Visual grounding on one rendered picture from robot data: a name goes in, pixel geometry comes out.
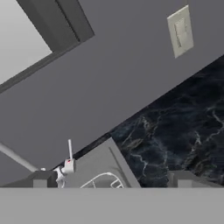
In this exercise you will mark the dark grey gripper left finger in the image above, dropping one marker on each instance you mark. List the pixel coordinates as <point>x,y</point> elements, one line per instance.
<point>43,176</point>

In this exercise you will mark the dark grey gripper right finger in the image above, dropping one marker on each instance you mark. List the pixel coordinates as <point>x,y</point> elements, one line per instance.
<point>180,176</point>

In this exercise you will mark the white sink tap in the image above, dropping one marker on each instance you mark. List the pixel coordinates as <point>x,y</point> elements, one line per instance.
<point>68,166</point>

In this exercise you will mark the grey sink basin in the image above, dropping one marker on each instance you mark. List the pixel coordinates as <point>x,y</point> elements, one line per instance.
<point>100,159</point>

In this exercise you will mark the beige wall switch plate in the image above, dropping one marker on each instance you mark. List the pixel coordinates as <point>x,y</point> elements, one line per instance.
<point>180,30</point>

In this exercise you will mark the dark grey window frame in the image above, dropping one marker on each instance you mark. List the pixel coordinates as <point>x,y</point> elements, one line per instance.
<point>58,26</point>

